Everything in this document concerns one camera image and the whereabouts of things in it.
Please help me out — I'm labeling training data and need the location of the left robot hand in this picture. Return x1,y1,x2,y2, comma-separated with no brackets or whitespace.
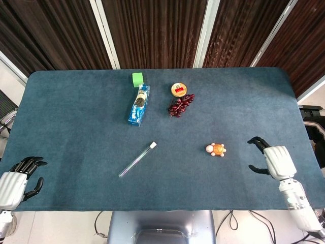
0,156,48,211

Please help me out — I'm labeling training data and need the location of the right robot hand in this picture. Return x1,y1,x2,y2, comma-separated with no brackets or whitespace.
247,136,297,181

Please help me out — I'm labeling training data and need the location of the small orange turtle toy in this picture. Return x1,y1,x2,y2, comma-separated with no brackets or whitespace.
205,143,227,158

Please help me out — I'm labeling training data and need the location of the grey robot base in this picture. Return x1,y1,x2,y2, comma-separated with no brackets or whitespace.
106,210,217,244

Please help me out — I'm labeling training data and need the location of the black equipment pile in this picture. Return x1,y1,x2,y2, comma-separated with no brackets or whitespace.
298,104,325,169

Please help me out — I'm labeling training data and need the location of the black mesh chair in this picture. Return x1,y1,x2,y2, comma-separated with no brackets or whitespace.
0,89,19,140

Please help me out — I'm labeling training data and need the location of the red grape bunch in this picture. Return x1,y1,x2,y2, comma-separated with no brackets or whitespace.
167,94,196,119

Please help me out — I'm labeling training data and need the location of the round gold tin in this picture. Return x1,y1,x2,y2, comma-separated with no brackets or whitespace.
171,82,187,98

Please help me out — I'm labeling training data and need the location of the blue table cloth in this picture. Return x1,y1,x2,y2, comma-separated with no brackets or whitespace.
0,67,325,212

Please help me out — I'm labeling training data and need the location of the clear test tube white cap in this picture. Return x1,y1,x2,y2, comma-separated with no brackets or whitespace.
118,141,157,178

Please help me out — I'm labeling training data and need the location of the blue snack package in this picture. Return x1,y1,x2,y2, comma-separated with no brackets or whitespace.
127,84,151,127

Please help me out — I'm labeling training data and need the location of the green cube block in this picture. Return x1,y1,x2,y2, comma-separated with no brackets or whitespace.
132,72,145,88

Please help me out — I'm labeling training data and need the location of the brown folding screen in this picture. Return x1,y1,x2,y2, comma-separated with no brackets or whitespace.
0,0,325,99

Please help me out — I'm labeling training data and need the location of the black cable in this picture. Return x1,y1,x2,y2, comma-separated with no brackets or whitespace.
94,210,109,239
215,209,239,236

